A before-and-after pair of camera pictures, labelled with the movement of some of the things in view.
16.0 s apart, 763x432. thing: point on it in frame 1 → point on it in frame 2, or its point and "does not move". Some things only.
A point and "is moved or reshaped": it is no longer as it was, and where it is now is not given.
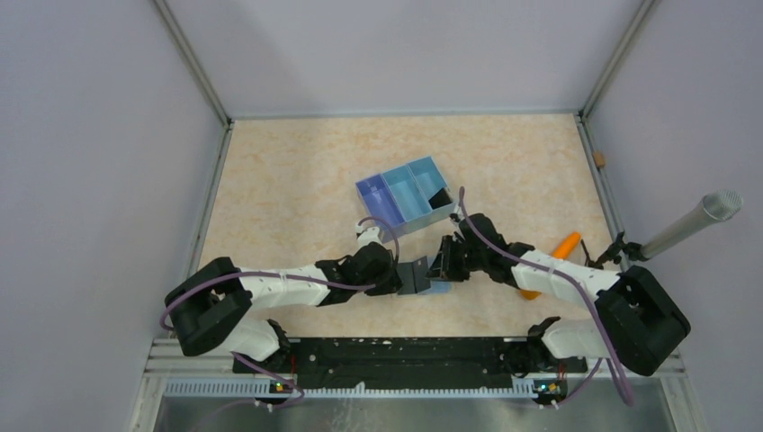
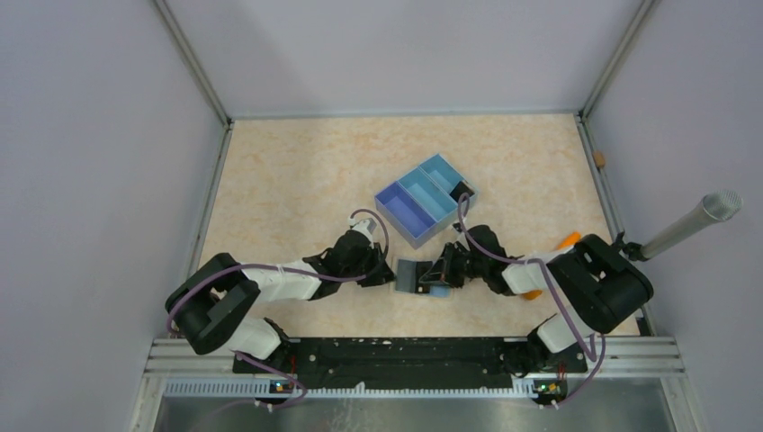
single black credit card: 407,274 does not move
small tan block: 599,158 does not move
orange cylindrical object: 561,252 does not move
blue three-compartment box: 408,196 is moved or reshaped
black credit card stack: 441,199 → 460,188
